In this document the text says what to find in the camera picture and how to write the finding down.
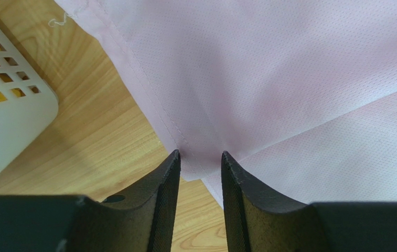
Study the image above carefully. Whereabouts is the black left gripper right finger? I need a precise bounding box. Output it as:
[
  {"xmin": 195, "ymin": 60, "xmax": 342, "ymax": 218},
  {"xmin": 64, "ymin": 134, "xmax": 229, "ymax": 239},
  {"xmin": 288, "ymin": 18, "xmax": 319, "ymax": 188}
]
[{"xmin": 221, "ymin": 152, "xmax": 397, "ymax": 251}]

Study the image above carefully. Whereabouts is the white plastic laundry basket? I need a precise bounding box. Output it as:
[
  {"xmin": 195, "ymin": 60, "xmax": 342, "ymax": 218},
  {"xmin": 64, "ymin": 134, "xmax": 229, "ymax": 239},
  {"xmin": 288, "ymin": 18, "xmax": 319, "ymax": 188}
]
[{"xmin": 0, "ymin": 29, "xmax": 59, "ymax": 172}]

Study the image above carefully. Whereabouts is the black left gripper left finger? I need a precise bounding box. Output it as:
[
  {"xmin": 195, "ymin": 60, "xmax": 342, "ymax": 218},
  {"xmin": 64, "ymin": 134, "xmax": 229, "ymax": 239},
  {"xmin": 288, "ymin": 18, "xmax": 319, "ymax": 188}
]
[{"xmin": 0, "ymin": 150, "xmax": 181, "ymax": 251}]

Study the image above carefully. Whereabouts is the pink t shirt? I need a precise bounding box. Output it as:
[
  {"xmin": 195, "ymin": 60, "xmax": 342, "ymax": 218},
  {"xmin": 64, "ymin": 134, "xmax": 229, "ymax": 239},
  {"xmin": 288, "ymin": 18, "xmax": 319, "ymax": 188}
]
[{"xmin": 58, "ymin": 1, "xmax": 397, "ymax": 203}]

